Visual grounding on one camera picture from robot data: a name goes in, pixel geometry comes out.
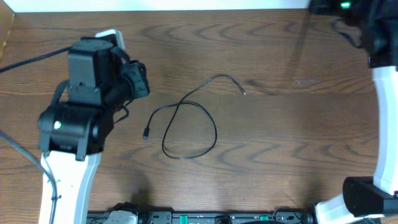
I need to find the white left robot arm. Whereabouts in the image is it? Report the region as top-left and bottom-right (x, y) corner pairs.
(38, 34), (150, 223)

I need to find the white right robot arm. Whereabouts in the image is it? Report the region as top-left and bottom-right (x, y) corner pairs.
(308, 0), (397, 223)

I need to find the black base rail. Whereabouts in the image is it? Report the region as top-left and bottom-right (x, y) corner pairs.
(84, 202), (318, 224)

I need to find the black usb cable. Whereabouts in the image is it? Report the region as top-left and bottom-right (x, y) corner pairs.
(142, 73), (247, 160)

